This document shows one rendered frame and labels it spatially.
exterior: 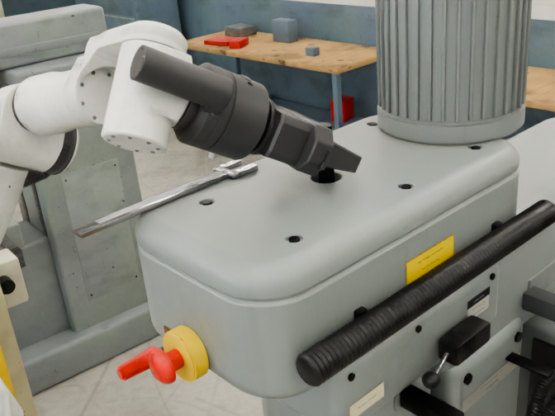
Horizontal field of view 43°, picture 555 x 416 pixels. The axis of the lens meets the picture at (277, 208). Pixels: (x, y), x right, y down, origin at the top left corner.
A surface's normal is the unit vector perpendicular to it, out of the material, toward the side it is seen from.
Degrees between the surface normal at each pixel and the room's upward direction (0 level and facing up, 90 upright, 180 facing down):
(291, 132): 90
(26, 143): 99
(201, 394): 0
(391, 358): 90
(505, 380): 90
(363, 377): 90
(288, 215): 0
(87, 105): 77
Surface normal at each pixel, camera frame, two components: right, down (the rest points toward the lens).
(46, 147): 0.61, 0.42
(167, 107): 0.55, -0.07
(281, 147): 0.43, 0.35
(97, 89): 0.73, 0.00
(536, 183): -0.08, -0.90
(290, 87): -0.73, 0.33
